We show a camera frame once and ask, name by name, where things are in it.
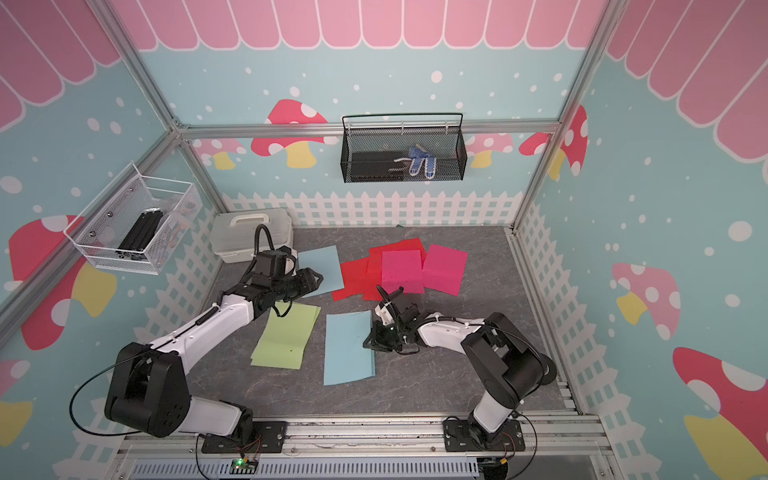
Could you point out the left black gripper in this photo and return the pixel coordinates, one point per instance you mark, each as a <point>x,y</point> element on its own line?
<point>307,282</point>

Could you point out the red paper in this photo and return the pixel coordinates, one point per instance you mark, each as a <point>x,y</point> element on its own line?
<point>374,266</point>
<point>355,279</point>

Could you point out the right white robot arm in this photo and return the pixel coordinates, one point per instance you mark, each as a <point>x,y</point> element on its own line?
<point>509,367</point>

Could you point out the black block in wire basket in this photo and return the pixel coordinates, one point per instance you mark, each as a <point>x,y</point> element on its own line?
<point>140,235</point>

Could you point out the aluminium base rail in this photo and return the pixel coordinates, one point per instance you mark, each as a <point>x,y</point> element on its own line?
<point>558,445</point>

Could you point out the white wire wall basket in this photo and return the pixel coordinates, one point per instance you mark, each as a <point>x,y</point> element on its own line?
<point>98,230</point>

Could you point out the magenta paper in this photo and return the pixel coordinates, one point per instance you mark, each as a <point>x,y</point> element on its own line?
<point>402,269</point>
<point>444,268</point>

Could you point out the green lit circuit board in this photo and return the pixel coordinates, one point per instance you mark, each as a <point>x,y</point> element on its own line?
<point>243,466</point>

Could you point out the black tape roll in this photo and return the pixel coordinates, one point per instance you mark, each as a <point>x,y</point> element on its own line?
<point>550,370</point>

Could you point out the black mesh wall basket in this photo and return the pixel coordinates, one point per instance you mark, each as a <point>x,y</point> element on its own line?
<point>439,133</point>

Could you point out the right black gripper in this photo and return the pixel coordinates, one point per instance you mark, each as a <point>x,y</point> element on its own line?
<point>375,340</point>

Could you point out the blue white item in basket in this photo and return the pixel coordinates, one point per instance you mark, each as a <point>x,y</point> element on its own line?
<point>418,162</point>

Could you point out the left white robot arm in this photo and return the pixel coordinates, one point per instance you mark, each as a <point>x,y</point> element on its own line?
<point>149,390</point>

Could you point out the small green paper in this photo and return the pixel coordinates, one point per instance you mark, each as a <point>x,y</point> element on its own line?
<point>297,313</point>

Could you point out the white plastic storage box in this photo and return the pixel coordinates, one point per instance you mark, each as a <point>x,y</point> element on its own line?
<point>232,236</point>

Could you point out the large green paper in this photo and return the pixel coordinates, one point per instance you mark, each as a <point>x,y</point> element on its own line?
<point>282,345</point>

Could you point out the black box in mesh basket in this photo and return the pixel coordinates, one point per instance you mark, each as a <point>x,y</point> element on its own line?
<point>366,167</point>

